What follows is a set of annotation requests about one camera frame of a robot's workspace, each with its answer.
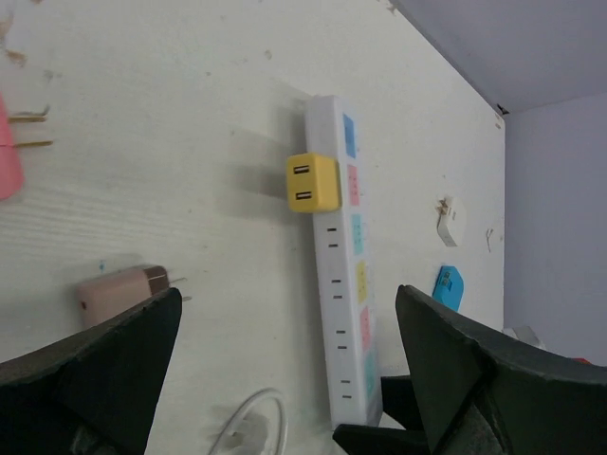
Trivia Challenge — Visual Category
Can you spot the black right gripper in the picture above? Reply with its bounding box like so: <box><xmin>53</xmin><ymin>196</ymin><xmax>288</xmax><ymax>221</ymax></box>
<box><xmin>333</xmin><ymin>375</ymin><xmax>430</xmax><ymax>455</ymax></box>

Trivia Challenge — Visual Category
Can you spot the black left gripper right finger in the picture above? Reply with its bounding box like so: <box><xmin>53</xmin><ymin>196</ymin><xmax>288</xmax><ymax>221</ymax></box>
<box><xmin>395</xmin><ymin>285</ymin><xmax>606</xmax><ymax>454</ymax></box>

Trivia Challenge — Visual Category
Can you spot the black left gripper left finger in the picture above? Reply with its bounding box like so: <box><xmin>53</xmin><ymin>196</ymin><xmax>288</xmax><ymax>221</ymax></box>
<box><xmin>1</xmin><ymin>287</ymin><xmax>183</xmax><ymax>454</ymax></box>

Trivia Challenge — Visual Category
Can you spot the white power strip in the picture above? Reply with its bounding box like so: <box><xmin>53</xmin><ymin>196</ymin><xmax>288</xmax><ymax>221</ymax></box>
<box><xmin>305</xmin><ymin>96</ymin><xmax>382</xmax><ymax>427</ymax></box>

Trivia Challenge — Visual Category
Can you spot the brown plug block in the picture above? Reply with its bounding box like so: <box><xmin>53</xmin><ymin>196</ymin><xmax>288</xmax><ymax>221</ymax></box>
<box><xmin>75</xmin><ymin>265</ymin><xmax>186</xmax><ymax>329</ymax></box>

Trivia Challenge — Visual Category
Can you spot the blue plug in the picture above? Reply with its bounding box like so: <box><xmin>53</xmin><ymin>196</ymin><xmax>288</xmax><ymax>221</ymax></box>
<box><xmin>432</xmin><ymin>265</ymin><xmax>465</xmax><ymax>312</ymax></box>

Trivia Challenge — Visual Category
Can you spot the white plug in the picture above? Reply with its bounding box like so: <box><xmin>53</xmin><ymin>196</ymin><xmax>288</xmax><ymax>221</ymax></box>
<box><xmin>437</xmin><ymin>195</ymin><xmax>468</xmax><ymax>247</ymax></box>

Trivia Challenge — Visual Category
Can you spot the pink plug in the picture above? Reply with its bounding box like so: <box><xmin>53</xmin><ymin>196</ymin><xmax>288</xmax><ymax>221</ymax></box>
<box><xmin>1</xmin><ymin>98</ymin><xmax>53</xmax><ymax>200</ymax></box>

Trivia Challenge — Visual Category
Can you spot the yellow plug block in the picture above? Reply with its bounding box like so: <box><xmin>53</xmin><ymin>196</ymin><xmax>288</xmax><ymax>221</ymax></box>
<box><xmin>286</xmin><ymin>153</ymin><xmax>341</xmax><ymax>213</ymax></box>

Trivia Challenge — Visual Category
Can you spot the white power strip cord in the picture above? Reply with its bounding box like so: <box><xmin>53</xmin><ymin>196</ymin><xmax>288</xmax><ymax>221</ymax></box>
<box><xmin>208</xmin><ymin>387</ymin><xmax>290</xmax><ymax>455</ymax></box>

